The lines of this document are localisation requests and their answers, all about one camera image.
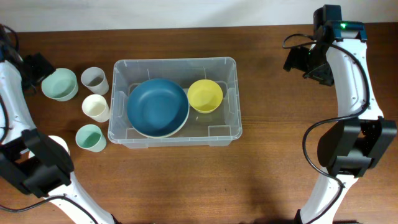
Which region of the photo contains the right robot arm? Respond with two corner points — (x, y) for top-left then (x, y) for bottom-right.
(284, 4), (397, 223)

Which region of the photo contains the green cup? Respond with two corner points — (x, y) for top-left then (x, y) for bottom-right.
(75, 124), (106, 152)

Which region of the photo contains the grey cup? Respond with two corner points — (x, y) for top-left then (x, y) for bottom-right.
(81, 67), (109, 95)

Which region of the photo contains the yellow bowl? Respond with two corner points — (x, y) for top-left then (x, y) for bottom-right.
(187, 79), (223, 114)

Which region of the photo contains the white bowl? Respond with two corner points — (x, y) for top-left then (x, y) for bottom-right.
(28, 135), (70, 159)

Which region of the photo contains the right black cable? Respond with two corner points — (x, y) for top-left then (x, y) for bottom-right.
(281, 32), (371, 224)

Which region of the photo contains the green bowl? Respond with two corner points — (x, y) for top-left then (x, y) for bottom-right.
(41, 68), (78, 101)

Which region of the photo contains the beige plate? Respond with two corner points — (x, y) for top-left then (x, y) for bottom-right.
(129, 108), (190, 139)

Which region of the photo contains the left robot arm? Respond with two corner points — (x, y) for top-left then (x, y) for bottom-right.
(1, 25), (117, 223)

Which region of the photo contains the clear plastic storage bin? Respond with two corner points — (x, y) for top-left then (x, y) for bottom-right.
(108, 57), (243, 149)

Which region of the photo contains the cream cup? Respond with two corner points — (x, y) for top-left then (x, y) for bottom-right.
(81, 94), (111, 123)

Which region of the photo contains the blue plate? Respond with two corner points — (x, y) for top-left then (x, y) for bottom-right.
(127, 78), (190, 123)

